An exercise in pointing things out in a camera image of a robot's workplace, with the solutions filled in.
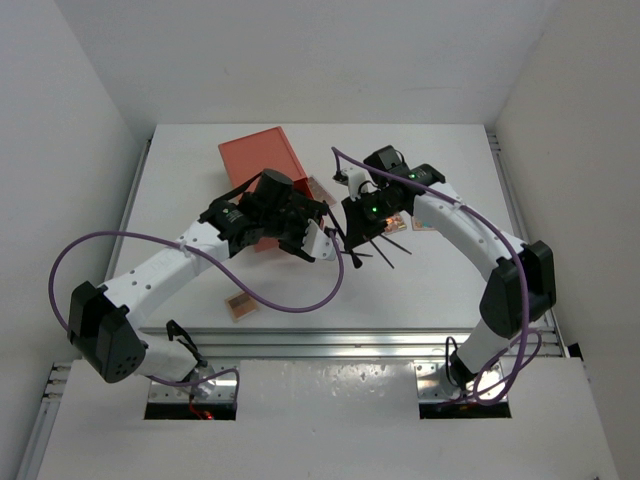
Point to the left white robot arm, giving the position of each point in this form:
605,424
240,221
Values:
105,321

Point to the small brown eyeshadow palette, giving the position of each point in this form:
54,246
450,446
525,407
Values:
241,305

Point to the beige glitter eyeshadow palette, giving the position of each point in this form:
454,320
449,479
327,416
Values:
419,225

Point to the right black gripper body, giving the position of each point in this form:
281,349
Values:
369,212

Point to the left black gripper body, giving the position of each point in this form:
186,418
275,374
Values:
288,223

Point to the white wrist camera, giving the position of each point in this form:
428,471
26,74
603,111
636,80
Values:
354,179
316,244

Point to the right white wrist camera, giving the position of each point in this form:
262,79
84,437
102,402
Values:
354,179

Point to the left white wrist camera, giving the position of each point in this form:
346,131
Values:
316,244

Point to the pink clear palette behind box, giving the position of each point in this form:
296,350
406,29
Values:
319,192

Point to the aluminium frame rail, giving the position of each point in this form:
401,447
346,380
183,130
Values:
324,395

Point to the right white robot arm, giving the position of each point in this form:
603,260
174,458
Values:
520,278

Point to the orange drawer organizer box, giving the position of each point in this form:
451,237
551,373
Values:
244,159

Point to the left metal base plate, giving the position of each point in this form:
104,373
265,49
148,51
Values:
217,383

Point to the thin black makeup brush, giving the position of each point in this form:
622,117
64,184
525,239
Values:
381,253

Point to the clear orange eyeshadow palette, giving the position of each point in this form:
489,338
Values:
395,224

